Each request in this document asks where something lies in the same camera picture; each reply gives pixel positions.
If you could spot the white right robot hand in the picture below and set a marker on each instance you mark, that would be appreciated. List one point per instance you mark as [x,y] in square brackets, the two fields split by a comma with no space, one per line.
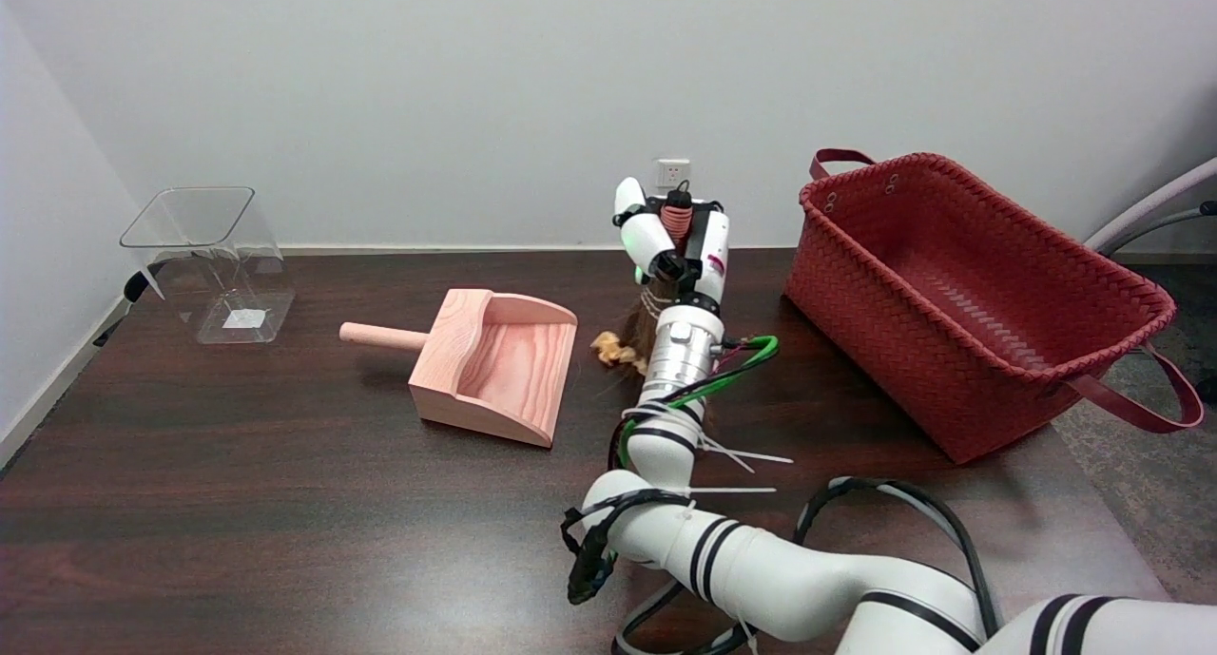
[713,246]

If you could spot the tan paper ball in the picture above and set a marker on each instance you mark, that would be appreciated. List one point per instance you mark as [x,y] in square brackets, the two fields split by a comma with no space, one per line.
[605,342]
[626,356]

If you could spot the light wooden dustpan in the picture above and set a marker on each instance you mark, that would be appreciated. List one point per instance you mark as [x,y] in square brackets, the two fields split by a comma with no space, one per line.
[494,365]

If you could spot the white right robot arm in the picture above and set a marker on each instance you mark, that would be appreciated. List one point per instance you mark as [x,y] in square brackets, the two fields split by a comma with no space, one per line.
[808,579]

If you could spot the white zip tie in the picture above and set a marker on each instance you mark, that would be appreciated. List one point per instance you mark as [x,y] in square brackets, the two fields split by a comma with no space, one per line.
[751,457]
[742,490]

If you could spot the red woven basket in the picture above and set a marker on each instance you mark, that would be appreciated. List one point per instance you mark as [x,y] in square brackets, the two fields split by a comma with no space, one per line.
[951,284]

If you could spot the pale pink curved tube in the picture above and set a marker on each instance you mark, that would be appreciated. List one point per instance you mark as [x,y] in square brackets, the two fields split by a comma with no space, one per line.
[1155,197]

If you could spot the grey curved tube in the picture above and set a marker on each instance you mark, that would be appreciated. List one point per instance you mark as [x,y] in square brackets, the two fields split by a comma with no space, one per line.
[1169,220]

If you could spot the clear plastic container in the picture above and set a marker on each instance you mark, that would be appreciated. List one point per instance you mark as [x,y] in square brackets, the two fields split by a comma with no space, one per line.
[214,265]

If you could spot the white wall socket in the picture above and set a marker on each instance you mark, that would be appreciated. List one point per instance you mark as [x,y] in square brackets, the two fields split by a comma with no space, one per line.
[668,170]

